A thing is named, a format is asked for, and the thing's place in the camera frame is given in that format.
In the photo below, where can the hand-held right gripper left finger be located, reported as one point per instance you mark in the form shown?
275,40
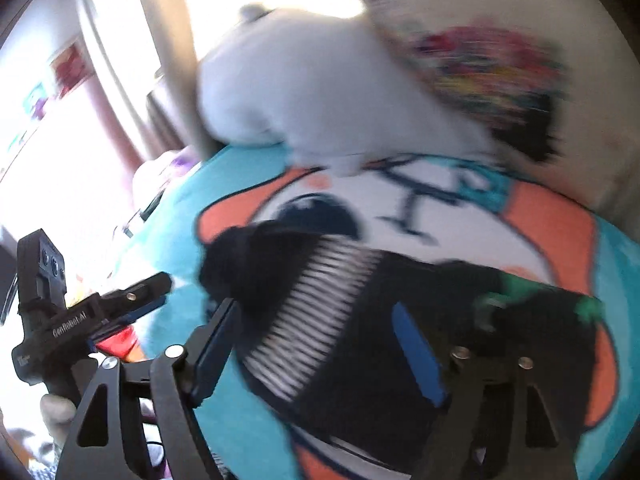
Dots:
216,342

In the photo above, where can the teal printed blanket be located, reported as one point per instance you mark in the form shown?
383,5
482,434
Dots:
555,230

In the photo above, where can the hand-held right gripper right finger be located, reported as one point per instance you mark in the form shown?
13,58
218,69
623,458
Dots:
417,355

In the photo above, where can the small colourful wall poster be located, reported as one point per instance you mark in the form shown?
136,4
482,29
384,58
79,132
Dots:
37,102

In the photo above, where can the black pants with green print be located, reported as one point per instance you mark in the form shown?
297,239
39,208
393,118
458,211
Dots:
360,340

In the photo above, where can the person's left hand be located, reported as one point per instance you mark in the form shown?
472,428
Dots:
56,412

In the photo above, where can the red wall poster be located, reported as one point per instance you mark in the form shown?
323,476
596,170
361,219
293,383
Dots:
71,67

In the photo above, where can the colourful printed pillow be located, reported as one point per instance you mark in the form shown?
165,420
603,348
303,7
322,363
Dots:
480,70

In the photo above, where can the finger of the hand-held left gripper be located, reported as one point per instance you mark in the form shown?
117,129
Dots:
132,317
140,290

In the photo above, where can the red cloth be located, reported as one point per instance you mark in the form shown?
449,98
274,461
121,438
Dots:
119,344

